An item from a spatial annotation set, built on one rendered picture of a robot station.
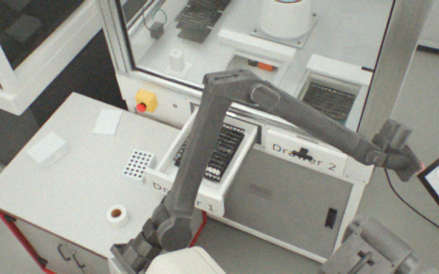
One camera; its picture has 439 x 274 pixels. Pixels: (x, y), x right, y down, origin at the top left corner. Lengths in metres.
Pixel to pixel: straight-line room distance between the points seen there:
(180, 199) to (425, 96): 2.39
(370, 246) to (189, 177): 0.49
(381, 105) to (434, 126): 1.66
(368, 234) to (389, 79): 0.74
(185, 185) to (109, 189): 0.78
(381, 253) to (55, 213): 1.34
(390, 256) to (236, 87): 0.48
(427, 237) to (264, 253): 0.82
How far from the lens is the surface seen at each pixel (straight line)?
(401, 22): 1.32
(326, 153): 1.73
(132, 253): 1.20
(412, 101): 3.26
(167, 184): 1.68
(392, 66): 1.41
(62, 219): 1.86
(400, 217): 2.75
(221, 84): 1.04
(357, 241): 0.77
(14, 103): 2.12
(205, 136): 1.08
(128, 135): 2.01
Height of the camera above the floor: 2.30
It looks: 52 degrees down
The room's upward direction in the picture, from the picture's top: 3 degrees counter-clockwise
